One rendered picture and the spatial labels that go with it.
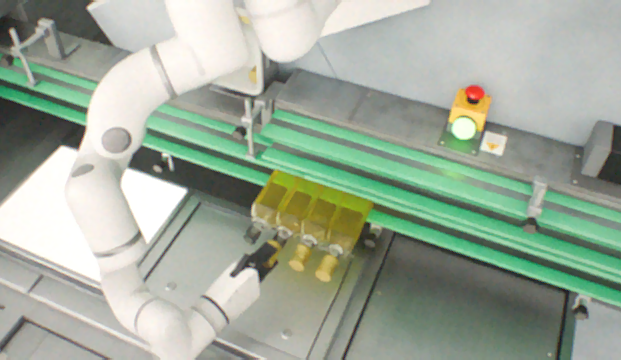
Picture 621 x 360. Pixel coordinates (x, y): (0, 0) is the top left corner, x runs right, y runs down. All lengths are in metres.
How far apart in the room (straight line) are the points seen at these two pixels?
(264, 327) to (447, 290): 0.43
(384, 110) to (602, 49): 0.44
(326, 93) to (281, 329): 0.52
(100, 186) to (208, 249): 0.52
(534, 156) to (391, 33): 0.38
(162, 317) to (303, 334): 0.36
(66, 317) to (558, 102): 1.13
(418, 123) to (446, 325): 0.44
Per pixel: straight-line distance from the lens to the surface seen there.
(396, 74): 1.32
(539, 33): 1.20
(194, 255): 1.40
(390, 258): 1.44
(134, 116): 0.88
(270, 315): 1.30
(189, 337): 1.09
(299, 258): 1.20
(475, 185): 1.22
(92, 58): 1.69
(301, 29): 0.89
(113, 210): 0.95
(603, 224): 1.25
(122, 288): 1.11
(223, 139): 1.40
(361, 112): 1.30
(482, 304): 1.41
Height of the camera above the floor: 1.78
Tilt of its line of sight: 39 degrees down
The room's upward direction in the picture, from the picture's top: 149 degrees counter-clockwise
